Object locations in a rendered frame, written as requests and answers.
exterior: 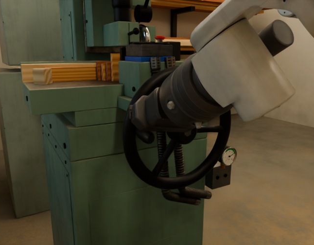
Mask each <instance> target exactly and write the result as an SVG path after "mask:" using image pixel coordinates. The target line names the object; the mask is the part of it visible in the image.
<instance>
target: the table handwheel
mask: <svg viewBox="0 0 314 245"><path fill-rule="evenodd" d="M178 67H179V66H173V67H170V68H167V69H164V70H162V71H160V72H158V73H156V74H155V75H153V76H152V77H150V78H149V79H148V80H147V81H146V82H145V83H144V84H143V85H142V86H141V87H140V88H139V89H138V91H137V92H136V93H135V95H134V97H133V98H132V100H131V102H130V104H129V106H130V105H133V104H134V103H135V102H136V101H137V100H138V99H139V98H140V97H141V96H143V95H146V96H148V95H149V94H150V93H152V92H153V91H154V90H155V89H156V88H158V87H161V85H162V83H163V81H164V80H165V79H166V78H167V77H168V76H169V75H170V74H171V73H172V72H173V71H174V70H175V69H177V68H178ZM129 106H128V108H127V111H126V114H125V117H124V121H123V127H122V144H123V149H124V153H125V156H126V159H127V162H128V164H129V166H130V167H131V169H132V170H133V172H134V173H135V174H136V175H137V176H138V177H139V178H140V179H141V180H142V181H144V182H145V183H147V184H149V185H151V186H153V187H155V188H159V189H165V190H174V189H180V188H184V187H186V186H189V185H191V184H193V183H195V182H197V181H198V180H200V179H201V178H203V177H204V176H205V175H206V174H207V173H208V172H209V171H210V170H211V169H212V168H213V167H214V166H215V164H216V163H217V162H218V160H219V159H220V157H221V155H222V153H223V151H224V149H225V147H226V144H227V141H228V138H229V134H230V128H231V111H230V110H229V111H228V112H226V113H224V114H222V115H220V125H216V126H201V128H199V129H197V128H194V129H192V130H190V131H189V132H167V135H168V137H169V138H170V139H171V141H170V142H169V144H168V146H167V148H166V149H165V151H164V153H163V155H162V156H161V158H160V159H159V161H158V163H157V164H156V166H155V167H154V169H153V170H152V172H151V171H150V170H149V169H148V168H147V167H146V166H145V165H144V163H143V162H142V160H141V159H140V156H139V154H138V150H137V145H136V134H135V130H136V127H135V126H134V125H133V124H132V122H131V119H129ZM205 132H218V135H217V139H216V142H215V144H214V146H213V148H212V150H211V152H210V153H209V155H208V156H207V158H206V159H205V160H204V161H203V162H202V163H201V164H200V165H199V166H198V167H197V168H195V169H194V170H193V171H191V172H189V173H187V174H185V175H182V176H178V177H163V176H159V173H160V172H161V170H162V168H163V166H164V165H165V163H166V161H167V159H168V158H169V156H170V155H171V153H172V152H173V150H174V149H175V147H176V146H177V144H178V143H180V144H189V143H190V142H192V141H193V140H194V138H195V136H196V134H197V133H205Z"/></svg>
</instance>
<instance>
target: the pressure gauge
mask: <svg viewBox="0 0 314 245"><path fill-rule="evenodd" d="M231 155H232V156H231ZM228 156H231V157H228ZM236 157H237V151H236V149H235V148H234V147H231V146H228V145H226V147H225V149H224V151H223V153H222V155H221V157H220V159H219V160H218V161H219V162H220V165H221V169H224V168H225V166H229V165H231V164H233V163H234V161H235V160H236Z"/></svg>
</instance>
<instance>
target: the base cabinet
mask: <svg viewBox="0 0 314 245"><path fill-rule="evenodd" d="M41 125H42V135H43V144H44V154H45V163H46V173H47V183H48V192H49V202H50V211H51V221H52V234H53V244H54V245H202V241H203V220H204V199H203V198H200V199H201V203H200V205H192V204H185V203H180V202H175V201H169V200H166V199H165V198H164V197H163V195H162V192H161V189H159V188H155V187H153V186H151V185H149V184H147V183H145V182H144V181H142V180H141V179H140V178H139V177H138V176H137V175H136V174H135V173H134V172H133V170H132V169H131V167H130V166H129V164H128V162H127V159H126V156H125V153H124V152H123V153H118V154H112V155H107V156H101V157H94V158H88V159H83V160H77V161H70V160H69V158H68V157H67V155H66V154H65V152H64V151H63V149H62V148H61V146H60V145H59V143H58V142H57V140H56V139H55V137H54V136H53V135H52V133H51V132H50V130H49V129H48V127H47V126H46V124H45V123H44V121H43V120H42V118H41ZM182 146H183V147H182V148H183V158H184V159H183V160H184V167H185V168H184V169H185V174H187V173H189V172H191V171H193V170H194V169H195V168H197V167H198V166H199V165H200V164H201V163H202V162H203V161H204V160H205V159H206V154H207V138H202V139H197V140H193V141H192V142H190V143H189V144H183V145H182ZM138 154H139V156H140V159H141V160H142V162H143V163H144V165H145V166H146V167H147V168H148V169H149V170H150V171H151V172H152V170H153V169H154V167H155V166H156V164H157V163H158V160H159V158H158V146H157V147H151V148H145V149H140V150H138ZM168 166H169V170H168V171H169V177H176V169H175V157H174V150H173V152H172V153H171V155H170V156H169V158H168ZM187 187H189V188H195V189H200V190H205V176H204V177H203V178H201V179H200V180H198V181H197V182H195V183H193V184H191V185H189V186H187Z"/></svg>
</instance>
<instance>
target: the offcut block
mask: <svg viewBox="0 0 314 245"><path fill-rule="evenodd" d="M32 70H33V79H34V84H36V85H47V84H52V69H45V68H39V69H32Z"/></svg>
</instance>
